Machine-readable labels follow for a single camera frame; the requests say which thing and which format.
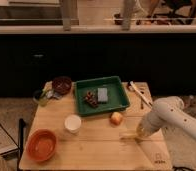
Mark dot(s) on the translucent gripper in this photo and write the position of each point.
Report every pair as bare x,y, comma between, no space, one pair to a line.
140,135

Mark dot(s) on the yellow banana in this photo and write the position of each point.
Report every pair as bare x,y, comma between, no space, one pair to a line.
129,136

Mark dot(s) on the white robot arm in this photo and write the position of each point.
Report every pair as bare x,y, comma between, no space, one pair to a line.
166,110

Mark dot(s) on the dark brown bowl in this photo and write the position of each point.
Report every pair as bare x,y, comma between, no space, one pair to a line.
62,84

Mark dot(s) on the orange red bowl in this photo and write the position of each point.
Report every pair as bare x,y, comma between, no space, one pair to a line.
41,145

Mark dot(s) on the red yellow apple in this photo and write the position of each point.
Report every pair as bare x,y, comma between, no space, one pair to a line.
116,118

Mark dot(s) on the grey sponge block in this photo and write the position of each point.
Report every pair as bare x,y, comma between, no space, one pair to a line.
102,95

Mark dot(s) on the green plastic tray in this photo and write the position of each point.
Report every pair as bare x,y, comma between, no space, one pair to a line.
117,98

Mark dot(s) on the dark grape bunch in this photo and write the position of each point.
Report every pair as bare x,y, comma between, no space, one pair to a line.
90,98

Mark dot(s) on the white cup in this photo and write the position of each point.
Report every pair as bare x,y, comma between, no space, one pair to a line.
72,123

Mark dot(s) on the wooden table board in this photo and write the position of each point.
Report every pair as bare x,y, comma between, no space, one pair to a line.
97,145

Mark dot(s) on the small silver foil item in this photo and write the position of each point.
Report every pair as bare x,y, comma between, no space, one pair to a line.
51,94

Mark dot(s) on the green glass cup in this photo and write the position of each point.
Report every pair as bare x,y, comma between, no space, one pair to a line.
39,96

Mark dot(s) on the white handled knife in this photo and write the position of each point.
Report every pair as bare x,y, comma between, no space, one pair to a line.
133,85

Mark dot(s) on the black clamp handle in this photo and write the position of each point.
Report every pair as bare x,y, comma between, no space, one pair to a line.
22,125

